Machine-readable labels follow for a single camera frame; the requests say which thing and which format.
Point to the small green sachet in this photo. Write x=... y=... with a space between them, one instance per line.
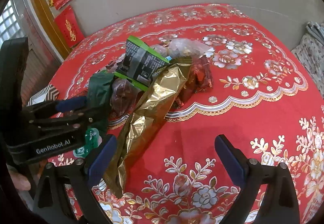
x=92 y=141

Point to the striped white tray box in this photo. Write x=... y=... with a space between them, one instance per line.
x=49 y=93

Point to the green black snack packet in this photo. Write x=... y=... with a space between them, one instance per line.
x=141 y=63

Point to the floral cushion pile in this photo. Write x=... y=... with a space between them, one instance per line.
x=310 y=53

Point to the gold foil snack bag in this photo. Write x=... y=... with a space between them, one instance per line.
x=145 y=121

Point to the wooden door frame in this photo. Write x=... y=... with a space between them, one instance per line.
x=52 y=31

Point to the red floral tablecloth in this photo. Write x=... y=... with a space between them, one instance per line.
x=262 y=100

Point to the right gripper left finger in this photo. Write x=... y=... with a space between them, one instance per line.
x=51 y=201

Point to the lower red wall poster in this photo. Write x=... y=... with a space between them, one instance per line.
x=67 y=23

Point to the bag of red dates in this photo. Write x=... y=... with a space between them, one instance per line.
x=123 y=97

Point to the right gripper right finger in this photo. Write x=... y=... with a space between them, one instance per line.
x=280 y=203

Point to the dark red snack packet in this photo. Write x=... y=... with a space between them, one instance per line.
x=200 y=80

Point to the dark green snack packet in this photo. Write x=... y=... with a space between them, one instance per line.
x=99 y=95

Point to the clear bag of nuts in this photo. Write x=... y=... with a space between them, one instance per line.
x=175 y=48

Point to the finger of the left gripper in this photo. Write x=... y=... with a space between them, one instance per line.
x=47 y=109

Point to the person's left hand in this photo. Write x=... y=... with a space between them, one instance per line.
x=20 y=182

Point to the glass block window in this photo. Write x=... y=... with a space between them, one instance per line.
x=9 y=25

